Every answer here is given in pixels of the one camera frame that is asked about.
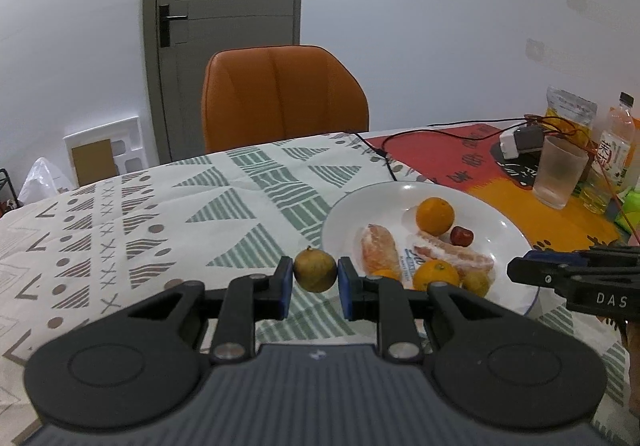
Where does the white ceramic plate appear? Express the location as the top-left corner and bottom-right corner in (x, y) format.
(321, 182), (539, 315)

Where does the orange leather chair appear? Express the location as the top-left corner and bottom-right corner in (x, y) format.
(201, 46), (370, 153)

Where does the ribbed glass cup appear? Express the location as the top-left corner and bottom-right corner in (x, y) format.
(533, 135), (589, 210)

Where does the drink bottle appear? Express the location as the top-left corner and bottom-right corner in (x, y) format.
(598, 92), (636, 191)

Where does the grey door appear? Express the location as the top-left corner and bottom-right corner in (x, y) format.
(141, 0), (300, 162)

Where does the yellow snack pouch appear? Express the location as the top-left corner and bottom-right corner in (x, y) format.
(544, 87), (598, 135)

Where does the peeled pomelo segment round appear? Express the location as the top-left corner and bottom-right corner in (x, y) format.
(360, 224), (401, 276)

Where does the large orange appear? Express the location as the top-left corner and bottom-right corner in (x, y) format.
(416, 197), (456, 237)
(412, 260), (460, 291)

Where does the black door handle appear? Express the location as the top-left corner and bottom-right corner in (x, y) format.
(157, 4), (189, 48)

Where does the white plastic bag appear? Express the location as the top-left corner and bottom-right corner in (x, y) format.
(18, 157), (74, 205)

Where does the small tangerine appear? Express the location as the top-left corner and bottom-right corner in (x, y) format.
(370, 269), (401, 281)

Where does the person's right hand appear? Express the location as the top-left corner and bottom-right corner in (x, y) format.
(617, 325), (640, 407)

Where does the white power adapter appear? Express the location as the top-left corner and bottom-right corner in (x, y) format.
(499, 125), (544, 160)

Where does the white foam packaging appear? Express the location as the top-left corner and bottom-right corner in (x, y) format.
(63, 117), (148, 186)

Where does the peeled pomelo segment long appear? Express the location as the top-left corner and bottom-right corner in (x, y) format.
(412, 232), (495, 278)

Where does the red orange table mat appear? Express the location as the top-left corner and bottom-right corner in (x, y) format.
(369, 123), (625, 251)

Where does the green-brown round fruit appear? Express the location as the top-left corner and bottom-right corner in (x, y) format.
(293, 247), (337, 293)
(460, 271), (491, 298)

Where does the small red fruit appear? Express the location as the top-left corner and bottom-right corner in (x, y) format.
(449, 226), (474, 248)

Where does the black cable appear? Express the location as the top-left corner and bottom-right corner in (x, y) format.
(344, 113), (551, 183)

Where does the black metal rack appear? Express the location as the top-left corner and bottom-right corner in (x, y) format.
(0, 168), (21, 215)

